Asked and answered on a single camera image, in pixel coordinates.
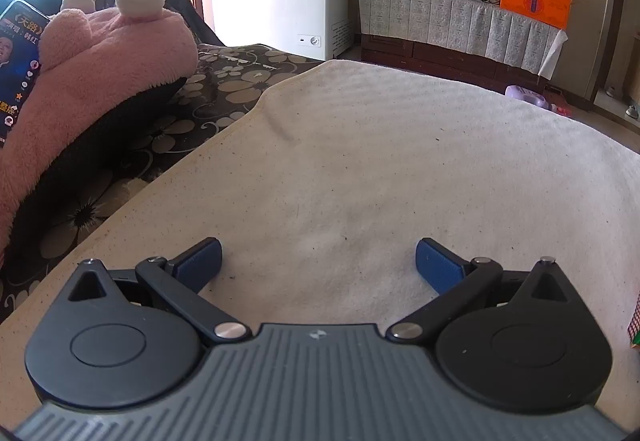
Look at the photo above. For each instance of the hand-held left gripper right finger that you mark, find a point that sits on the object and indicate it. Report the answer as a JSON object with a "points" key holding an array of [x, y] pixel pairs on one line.
{"points": [[440, 266]]}

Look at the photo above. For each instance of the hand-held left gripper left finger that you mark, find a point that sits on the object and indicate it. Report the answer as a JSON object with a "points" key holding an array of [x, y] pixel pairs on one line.
{"points": [[202, 263]]}

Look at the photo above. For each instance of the green shrimp chip bag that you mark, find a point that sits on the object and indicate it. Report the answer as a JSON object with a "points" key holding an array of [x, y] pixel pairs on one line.
{"points": [[635, 321]]}

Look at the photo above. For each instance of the white textured blanket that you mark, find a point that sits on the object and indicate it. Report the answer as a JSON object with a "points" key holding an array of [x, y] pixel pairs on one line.
{"points": [[375, 171]]}

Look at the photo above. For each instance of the dark floral bedsheet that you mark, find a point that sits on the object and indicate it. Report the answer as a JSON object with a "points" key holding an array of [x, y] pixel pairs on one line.
{"points": [[225, 81]]}

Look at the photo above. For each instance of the purple detergent bottle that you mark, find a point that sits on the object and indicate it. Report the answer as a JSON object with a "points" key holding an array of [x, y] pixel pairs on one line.
{"points": [[525, 97]]}

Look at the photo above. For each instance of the pink plastic tray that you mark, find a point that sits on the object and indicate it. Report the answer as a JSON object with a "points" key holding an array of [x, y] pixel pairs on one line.
{"points": [[561, 110]]}

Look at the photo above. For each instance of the pink plush hat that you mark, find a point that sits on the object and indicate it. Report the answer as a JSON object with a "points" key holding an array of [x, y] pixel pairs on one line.
{"points": [[100, 56]]}

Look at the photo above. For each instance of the white lace cabinet cloth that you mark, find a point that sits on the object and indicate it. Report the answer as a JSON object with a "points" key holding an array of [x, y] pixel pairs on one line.
{"points": [[450, 21]]}

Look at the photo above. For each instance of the white shoe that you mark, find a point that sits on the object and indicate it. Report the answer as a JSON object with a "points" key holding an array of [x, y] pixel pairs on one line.
{"points": [[633, 111]]}

